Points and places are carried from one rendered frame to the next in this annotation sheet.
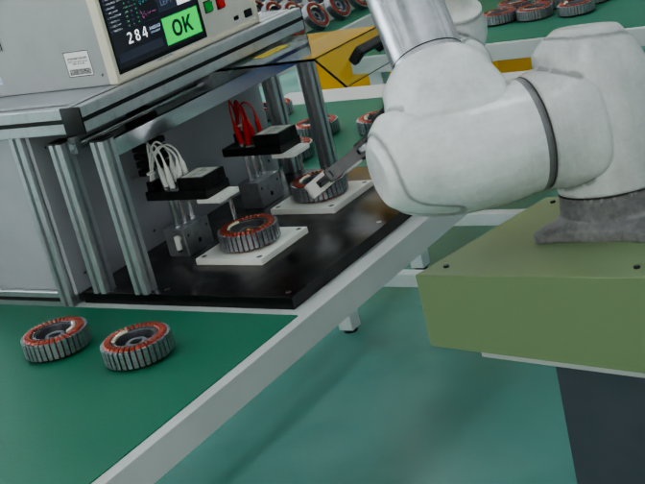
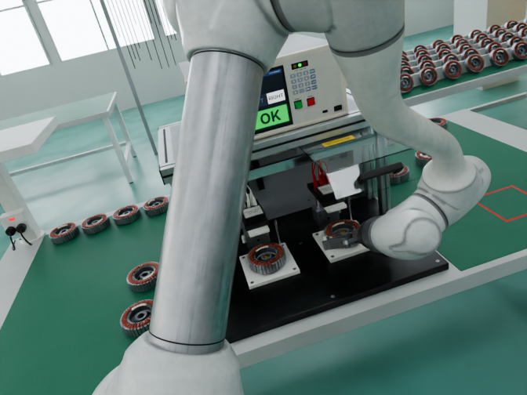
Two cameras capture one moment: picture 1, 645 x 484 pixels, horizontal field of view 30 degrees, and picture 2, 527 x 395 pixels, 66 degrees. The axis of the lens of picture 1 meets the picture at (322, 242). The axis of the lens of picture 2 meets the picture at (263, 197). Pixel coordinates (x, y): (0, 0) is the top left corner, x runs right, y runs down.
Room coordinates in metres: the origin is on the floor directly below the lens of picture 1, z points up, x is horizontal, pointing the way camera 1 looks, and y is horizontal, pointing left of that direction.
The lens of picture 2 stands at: (1.43, -0.58, 1.51)
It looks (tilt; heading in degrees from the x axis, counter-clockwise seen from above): 28 degrees down; 45
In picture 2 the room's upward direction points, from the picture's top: 13 degrees counter-clockwise
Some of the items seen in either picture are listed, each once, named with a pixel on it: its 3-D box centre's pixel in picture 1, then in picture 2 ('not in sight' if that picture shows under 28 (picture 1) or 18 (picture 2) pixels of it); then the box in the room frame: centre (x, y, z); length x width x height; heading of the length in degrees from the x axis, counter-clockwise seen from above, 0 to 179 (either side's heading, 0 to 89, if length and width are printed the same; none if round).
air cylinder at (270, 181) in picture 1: (261, 189); (325, 212); (2.36, 0.10, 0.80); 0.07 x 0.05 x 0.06; 143
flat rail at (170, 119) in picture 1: (214, 97); (282, 165); (2.24, 0.13, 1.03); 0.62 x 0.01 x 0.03; 143
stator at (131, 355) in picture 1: (137, 345); (142, 317); (1.75, 0.32, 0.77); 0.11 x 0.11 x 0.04
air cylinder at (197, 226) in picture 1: (188, 234); (256, 233); (2.17, 0.24, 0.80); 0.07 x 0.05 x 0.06; 143
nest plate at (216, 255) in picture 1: (251, 245); (268, 264); (2.08, 0.13, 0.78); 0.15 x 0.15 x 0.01; 53
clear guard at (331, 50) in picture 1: (305, 61); (354, 156); (2.33, -0.05, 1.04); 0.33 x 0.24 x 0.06; 53
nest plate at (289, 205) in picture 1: (322, 197); (343, 240); (2.27, -0.02, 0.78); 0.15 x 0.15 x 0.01; 53
